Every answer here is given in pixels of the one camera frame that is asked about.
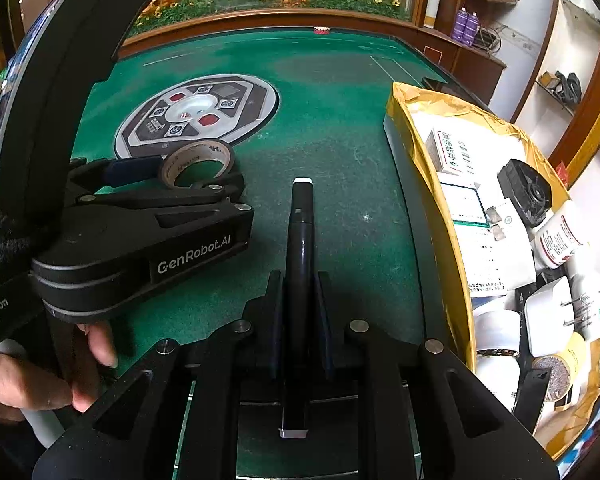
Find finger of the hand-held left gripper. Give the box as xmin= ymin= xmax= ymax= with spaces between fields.
xmin=67 ymin=172 xmax=255 ymax=233
xmin=69 ymin=156 xmax=165 ymax=187

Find tan tape roll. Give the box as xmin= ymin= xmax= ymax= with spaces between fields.
xmin=157 ymin=140 xmax=236 ymax=191

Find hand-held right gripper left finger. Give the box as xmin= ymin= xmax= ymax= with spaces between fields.
xmin=32 ymin=272 xmax=286 ymax=480

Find wooden corner cabinet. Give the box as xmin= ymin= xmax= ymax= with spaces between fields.
xmin=415 ymin=25 xmax=508 ymax=106

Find white paper leaflet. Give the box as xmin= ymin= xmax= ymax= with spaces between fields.
xmin=467 ymin=200 xmax=538 ymax=296

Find round grey black plastic case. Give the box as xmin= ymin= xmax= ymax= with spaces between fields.
xmin=496 ymin=159 xmax=553 ymax=226

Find small white cardboard box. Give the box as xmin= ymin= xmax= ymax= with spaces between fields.
xmin=440 ymin=182 xmax=486 ymax=226

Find black fabric strap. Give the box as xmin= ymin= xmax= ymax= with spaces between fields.
xmin=0 ymin=200 xmax=33 ymax=281

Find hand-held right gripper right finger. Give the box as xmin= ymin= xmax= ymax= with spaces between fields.
xmin=316 ymin=272 xmax=558 ymax=480

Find white box red label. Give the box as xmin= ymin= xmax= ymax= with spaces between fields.
xmin=425 ymin=127 xmax=481 ymax=176

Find round table control panel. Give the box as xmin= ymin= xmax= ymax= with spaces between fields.
xmin=114 ymin=75 xmax=280 ymax=161

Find white jar red label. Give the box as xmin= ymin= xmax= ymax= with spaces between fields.
xmin=532 ymin=212 xmax=591 ymax=271

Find white plug adapter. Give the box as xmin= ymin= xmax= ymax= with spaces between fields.
xmin=522 ymin=275 xmax=578 ymax=358

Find person's left hand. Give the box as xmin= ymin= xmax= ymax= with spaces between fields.
xmin=0 ymin=320 xmax=118 ymax=423

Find tangled cables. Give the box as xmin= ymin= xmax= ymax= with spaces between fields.
xmin=477 ymin=26 xmax=503 ymax=53

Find white plastic bottle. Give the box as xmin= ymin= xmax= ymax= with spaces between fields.
xmin=475 ymin=356 xmax=522 ymax=411

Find black pen white tips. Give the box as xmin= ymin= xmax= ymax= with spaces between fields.
xmin=279 ymin=177 xmax=315 ymax=441

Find black item on wall shelf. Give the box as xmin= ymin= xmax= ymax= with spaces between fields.
xmin=555 ymin=71 xmax=583 ymax=103

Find gold-rimmed cardboard box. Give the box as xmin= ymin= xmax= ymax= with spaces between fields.
xmin=384 ymin=81 xmax=600 ymax=461

